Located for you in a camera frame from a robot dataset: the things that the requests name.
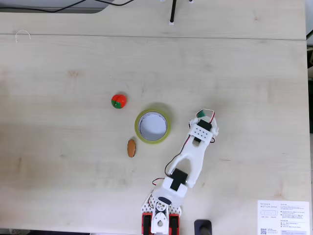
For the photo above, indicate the green toy cucumber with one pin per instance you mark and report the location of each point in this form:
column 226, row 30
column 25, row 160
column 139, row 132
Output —
column 201, row 113

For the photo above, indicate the yellow-green tape roll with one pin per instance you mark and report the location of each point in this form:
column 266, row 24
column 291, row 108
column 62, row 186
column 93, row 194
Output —
column 152, row 141

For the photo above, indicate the orange toy carrot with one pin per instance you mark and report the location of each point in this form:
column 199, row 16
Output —
column 131, row 148

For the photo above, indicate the black desk clamp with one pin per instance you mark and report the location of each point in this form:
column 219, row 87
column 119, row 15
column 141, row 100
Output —
column 203, row 226

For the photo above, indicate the red table clamp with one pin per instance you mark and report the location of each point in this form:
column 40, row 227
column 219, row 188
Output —
column 143, row 220
column 178, row 220

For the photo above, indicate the red green toy tomato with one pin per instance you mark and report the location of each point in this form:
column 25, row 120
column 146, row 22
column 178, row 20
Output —
column 119, row 101

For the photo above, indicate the white printed paper sheet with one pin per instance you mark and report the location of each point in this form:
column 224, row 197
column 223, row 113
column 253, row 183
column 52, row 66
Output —
column 283, row 218

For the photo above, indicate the black stand pole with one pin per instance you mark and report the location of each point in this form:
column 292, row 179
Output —
column 172, row 12

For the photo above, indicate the grey mat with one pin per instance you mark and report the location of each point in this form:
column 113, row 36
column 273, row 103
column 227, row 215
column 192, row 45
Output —
column 80, row 10

